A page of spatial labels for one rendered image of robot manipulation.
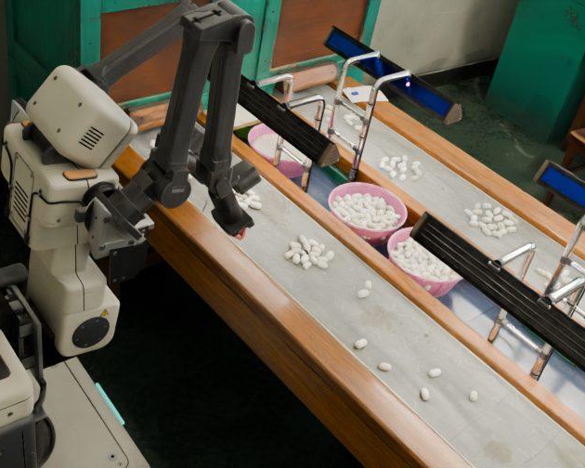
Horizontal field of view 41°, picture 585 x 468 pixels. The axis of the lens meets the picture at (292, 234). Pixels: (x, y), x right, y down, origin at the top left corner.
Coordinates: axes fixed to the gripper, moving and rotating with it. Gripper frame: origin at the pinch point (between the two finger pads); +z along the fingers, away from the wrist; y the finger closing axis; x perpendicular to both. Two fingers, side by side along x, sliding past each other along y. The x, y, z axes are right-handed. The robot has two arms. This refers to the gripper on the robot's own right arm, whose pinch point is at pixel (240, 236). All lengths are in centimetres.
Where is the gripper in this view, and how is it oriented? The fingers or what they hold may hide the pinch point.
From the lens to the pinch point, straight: 202.6
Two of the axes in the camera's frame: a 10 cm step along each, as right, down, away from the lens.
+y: -6.0, -5.7, 5.7
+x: -7.8, 5.9, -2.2
